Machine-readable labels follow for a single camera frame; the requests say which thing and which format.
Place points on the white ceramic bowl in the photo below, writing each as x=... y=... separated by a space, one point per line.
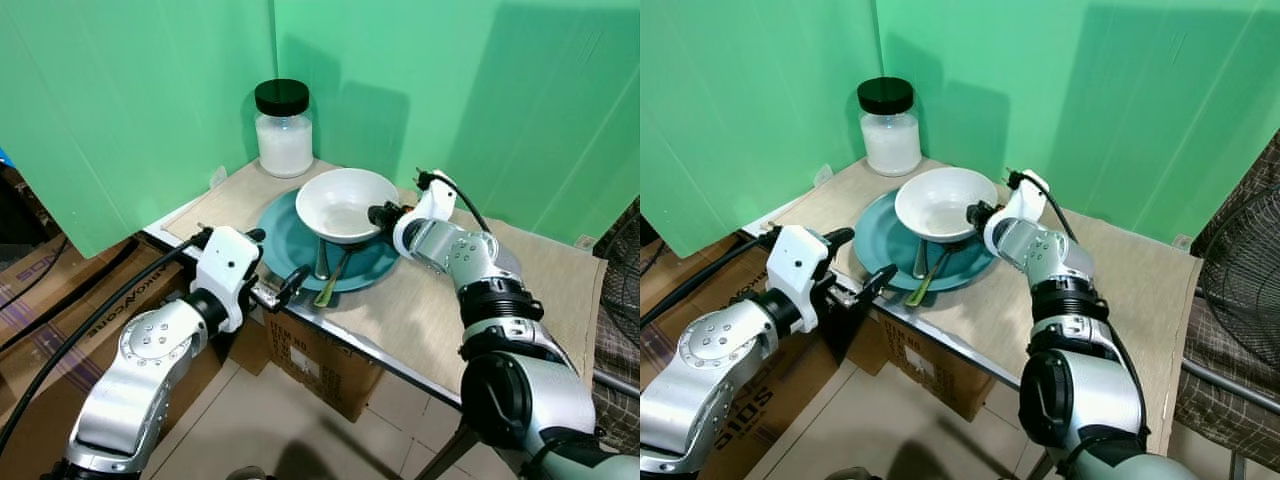
x=942 y=201
x=345 y=203

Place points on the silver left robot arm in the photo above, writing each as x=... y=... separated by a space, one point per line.
x=715 y=370
x=140 y=370

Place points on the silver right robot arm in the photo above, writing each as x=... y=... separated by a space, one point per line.
x=1085 y=370
x=520 y=370

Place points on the teal round plate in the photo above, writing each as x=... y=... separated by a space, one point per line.
x=285 y=240
x=880 y=240

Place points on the silver metal spoon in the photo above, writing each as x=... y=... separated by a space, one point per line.
x=919 y=260
x=321 y=262

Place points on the gold-green metal spoon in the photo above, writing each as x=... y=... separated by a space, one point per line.
x=332 y=282
x=928 y=280

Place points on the white panel clip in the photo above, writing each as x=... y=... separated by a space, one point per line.
x=1183 y=241
x=218 y=177
x=585 y=241
x=823 y=175

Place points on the small printed cardboard box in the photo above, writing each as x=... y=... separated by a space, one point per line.
x=930 y=370
x=330 y=370

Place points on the glass jar black lid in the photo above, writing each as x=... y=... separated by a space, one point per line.
x=283 y=135
x=890 y=135

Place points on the wide green backdrop panel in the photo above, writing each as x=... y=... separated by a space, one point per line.
x=1050 y=80
x=450 y=80

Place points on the grey robot foot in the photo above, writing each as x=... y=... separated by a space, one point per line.
x=246 y=473
x=848 y=473

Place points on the black fan grille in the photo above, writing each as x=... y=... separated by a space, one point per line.
x=625 y=260
x=1240 y=290

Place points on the dark metal table leg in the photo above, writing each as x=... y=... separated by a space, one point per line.
x=440 y=455

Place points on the grey metal bar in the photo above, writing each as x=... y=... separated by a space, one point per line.
x=1230 y=380
x=615 y=382

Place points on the grey-green robot torso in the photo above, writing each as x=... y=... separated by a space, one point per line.
x=1150 y=470
x=600 y=468

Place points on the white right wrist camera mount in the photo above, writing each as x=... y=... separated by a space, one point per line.
x=430 y=205
x=1025 y=200

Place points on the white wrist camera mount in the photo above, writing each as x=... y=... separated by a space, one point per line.
x=1025 y=200
x=798 y=265
x=228 y=265
x=430 y=205

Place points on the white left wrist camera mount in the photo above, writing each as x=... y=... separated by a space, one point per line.
x=798 y=265
x=228 y=265

